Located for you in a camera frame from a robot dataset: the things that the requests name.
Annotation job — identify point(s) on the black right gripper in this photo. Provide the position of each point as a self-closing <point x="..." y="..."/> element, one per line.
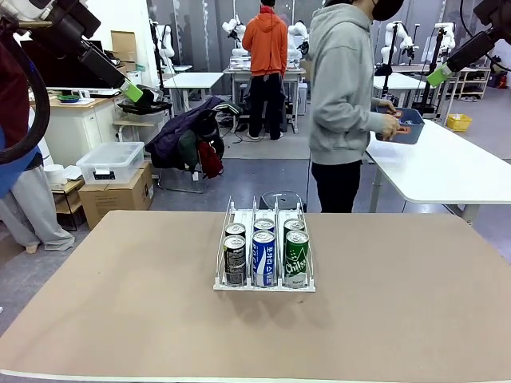
<point x="495" y="16"/>

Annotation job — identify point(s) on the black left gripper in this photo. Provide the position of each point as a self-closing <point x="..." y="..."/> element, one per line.
<point x="72" y="24"/>

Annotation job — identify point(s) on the blue plastic bin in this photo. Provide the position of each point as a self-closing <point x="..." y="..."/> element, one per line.
<point x="411" y="135"/>

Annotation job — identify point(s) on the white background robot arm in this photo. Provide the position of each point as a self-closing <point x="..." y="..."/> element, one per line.
<point x="233" y="28"/>
<point x="167" y="44"/>
<point x="297" y="34"/>
<point x="449" y="38"/>
<point x="406" y="39"/>

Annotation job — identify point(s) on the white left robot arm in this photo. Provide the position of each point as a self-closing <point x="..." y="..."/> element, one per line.
<point x="32" y="8"/>

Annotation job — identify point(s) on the grey-sleeved right forearm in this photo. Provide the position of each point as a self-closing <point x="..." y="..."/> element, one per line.
<point x="367" y="121"/>

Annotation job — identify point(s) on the person's left hand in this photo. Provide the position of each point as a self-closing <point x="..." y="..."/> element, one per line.
<point x="386" y="107"/>

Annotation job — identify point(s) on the person's right hand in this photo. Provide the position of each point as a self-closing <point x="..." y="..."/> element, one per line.
<point x="391" y="127"/>

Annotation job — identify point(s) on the plain brown cardboard box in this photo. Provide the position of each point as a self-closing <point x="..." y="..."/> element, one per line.
<point x="123" y="46"/>

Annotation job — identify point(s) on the red background object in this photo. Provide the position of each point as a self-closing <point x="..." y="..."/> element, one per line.
<point x="501" y="81"/>

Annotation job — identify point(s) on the black monitor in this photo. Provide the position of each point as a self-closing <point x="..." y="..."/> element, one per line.
<point x="60" y="72"/>

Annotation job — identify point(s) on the green bowl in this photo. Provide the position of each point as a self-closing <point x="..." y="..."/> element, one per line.
<point x="68" y="98"/>

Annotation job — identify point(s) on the black tray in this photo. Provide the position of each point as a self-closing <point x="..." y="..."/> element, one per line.
<point x="143" y="108"/>

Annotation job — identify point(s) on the beige side table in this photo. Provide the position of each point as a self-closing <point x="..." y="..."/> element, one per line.
<point x="133" y="123"/>

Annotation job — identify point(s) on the white cabinet with wooden top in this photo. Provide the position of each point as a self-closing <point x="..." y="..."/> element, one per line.
<point x="80" y="127"/>

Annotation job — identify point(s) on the white background table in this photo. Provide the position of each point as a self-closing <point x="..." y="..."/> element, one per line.
<point x="407" y="80"/>
<point x="195" y="79"/>

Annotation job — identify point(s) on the yellow plastic bin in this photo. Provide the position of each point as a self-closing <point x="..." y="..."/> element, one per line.
<point x="459" y="123"/>

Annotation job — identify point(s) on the clear plastic storage box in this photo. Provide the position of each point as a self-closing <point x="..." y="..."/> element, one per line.
<point x="109" y="159"/>

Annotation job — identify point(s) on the dark purple jacket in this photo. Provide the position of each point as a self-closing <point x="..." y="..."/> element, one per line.
<point x="171" y="139"/>

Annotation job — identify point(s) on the large white table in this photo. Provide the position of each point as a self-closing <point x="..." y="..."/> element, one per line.
<point x="447" y="167"/>

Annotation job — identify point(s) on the white paper roll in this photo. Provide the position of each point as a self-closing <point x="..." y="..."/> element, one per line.
<point x="56" y="175"/>

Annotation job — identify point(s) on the dark green garment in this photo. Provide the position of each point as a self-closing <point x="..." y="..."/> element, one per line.
<point x="187" y="151"/>

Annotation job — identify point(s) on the small wooden shelf rack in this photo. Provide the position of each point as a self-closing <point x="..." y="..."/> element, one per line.
<point x="72" y="186"/>

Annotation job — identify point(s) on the grey background workbench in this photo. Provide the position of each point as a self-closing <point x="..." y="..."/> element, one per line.
<point x="235" y="71"/>

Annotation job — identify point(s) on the black white-striped garment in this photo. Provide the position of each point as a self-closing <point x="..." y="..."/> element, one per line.
<point x="229" y="109"/>

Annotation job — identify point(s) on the person in grey hoodie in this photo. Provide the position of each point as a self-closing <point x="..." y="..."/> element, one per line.
<point x="339" y="80"/>

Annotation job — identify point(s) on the large printed cardboard box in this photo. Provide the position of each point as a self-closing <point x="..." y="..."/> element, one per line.
<point x="116" y="199"/>

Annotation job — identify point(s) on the person in grey sweatpants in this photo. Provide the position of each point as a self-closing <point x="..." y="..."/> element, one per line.
<point x="28" y="199"/>

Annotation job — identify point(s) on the person in orange hoodie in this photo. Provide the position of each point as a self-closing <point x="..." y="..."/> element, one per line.
<point x="265" y="40"/>

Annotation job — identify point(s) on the black Pepsi can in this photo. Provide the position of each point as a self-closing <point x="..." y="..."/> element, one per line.
<point x="235" y="229"/>
<point x="234" y="259"/>

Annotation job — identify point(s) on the grey round stool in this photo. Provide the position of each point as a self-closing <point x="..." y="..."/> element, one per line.
<point x="279" y="198"/>

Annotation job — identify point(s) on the green Chilsung cider can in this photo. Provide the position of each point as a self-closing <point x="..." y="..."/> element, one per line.
<point x="294" y="225"/>
<point x="297" y="259"/>

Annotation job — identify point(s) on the metal chair frame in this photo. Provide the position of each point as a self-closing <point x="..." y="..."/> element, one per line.
<point x="180" y="188"/>

